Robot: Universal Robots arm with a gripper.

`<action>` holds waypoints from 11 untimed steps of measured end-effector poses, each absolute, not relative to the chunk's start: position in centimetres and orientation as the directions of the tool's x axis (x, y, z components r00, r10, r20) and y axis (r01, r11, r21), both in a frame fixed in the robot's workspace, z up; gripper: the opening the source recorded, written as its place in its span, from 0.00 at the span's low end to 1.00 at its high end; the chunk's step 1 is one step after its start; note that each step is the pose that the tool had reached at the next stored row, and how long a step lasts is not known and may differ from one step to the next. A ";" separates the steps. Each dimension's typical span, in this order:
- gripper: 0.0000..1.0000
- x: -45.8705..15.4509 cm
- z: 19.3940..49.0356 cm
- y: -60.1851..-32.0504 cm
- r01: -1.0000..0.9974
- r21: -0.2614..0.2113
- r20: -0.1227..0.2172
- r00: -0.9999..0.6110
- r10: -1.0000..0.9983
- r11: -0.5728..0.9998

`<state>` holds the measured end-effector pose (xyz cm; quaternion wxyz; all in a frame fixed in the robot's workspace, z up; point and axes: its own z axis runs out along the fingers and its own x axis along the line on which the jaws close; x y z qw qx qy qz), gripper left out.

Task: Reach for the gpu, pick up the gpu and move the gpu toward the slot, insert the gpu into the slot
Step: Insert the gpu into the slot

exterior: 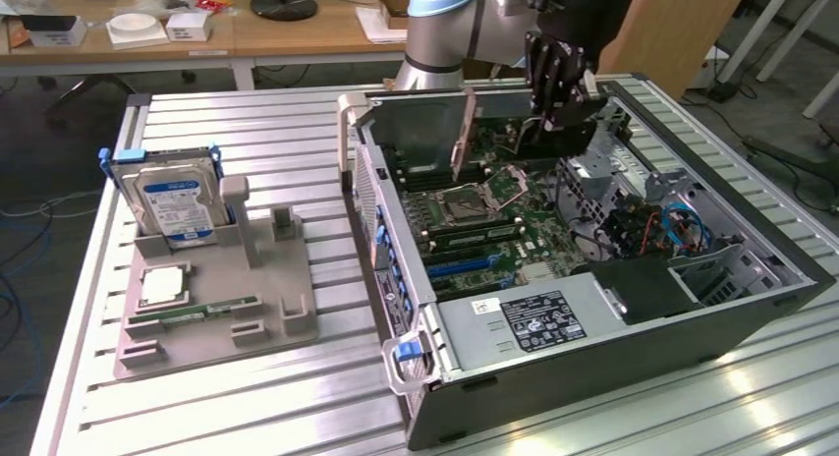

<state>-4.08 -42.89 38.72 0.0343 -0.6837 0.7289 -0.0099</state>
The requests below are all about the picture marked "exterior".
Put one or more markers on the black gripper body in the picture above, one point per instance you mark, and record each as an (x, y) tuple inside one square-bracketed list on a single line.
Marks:
[(587, 14)]

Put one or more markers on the graphics card with metal bracket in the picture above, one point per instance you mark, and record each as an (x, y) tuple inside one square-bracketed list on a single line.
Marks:
[(498, 134)]

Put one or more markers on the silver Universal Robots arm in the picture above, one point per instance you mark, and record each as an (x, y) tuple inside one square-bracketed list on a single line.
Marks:
[(433, 38)]

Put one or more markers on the blue expansion slot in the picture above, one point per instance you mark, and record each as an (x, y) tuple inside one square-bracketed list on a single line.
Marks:
[(459, 267)]

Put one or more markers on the wooden cabinet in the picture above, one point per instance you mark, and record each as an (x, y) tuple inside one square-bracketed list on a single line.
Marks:
[(682, 33)]

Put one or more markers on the perforated metal drive cage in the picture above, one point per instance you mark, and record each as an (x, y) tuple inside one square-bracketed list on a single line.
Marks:
[(590, 186)]

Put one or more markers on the metal socket cover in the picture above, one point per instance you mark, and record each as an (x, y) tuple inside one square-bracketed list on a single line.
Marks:
[(509, 188)]

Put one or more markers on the black power adapter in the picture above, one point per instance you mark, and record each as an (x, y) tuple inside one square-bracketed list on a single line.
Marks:
[(722, 92)]

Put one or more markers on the white papers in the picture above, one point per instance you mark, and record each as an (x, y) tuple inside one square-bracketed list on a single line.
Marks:
[(381, 31)]

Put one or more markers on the brown cardboard box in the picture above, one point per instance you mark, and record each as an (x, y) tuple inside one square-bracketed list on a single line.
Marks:
[(394, 9)]

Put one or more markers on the CPU socket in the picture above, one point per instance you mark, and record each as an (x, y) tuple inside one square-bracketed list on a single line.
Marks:
[(462, 205)]

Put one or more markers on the green motherboard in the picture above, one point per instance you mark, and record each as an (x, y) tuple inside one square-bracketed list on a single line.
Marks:
[(545, 230)]

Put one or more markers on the green RAM stick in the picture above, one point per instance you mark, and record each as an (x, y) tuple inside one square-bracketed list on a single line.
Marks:
[(196, 311), (473, 235)]

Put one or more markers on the small silver chipset heatsink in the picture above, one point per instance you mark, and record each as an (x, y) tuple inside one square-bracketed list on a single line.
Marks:
[(538, 274)]

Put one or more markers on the black floor stand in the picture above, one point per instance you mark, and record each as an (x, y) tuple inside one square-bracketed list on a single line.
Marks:
[(799, 153)]

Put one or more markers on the black round lamp base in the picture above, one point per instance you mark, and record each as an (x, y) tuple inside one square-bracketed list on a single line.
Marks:
[(283, 6)]

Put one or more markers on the black plastic shroud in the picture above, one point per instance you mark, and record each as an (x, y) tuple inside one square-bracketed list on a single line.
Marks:
[(635, 289)]

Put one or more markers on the metal disk bay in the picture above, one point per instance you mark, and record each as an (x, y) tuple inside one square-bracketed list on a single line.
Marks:
[(741, 269)]

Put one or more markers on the red packet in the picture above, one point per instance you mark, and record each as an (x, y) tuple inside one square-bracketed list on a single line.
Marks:
[(212, 5)]

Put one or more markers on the grey power supply unit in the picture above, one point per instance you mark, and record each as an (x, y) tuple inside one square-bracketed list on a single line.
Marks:
[(473, 338)]

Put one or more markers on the white cardboard box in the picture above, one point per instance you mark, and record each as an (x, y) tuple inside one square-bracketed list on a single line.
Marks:
[(188, 26)]

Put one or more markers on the blue case latch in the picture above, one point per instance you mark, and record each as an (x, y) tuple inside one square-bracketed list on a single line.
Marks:
[(406, 352)]

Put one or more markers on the black open PC case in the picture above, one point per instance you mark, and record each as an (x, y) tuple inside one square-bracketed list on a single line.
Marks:
[(590, 377)]

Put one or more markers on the hard disk in blue caddy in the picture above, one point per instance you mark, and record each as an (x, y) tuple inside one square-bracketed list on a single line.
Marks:
[(174, 205)]

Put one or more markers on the white round dish on block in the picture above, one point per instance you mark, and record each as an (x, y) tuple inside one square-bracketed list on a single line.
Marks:
[(136, 31)]

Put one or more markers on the grey parts rack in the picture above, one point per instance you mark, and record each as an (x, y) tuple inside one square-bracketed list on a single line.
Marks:
[(216, 279)]

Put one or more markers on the black office chair base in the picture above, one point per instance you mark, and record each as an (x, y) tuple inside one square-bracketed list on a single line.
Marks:
[(86, 90)]

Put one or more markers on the wooden desk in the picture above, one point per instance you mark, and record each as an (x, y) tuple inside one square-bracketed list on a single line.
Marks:
[(79, 54)]

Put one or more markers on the silver CPU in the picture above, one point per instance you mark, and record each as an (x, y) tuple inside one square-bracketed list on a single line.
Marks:
[(163, 286)]

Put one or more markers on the black device on white box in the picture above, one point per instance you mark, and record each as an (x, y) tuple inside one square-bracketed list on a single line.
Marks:
[(52, 28)]

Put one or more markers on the white table frame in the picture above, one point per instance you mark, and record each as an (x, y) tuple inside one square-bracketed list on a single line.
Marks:
[(755, 33)]

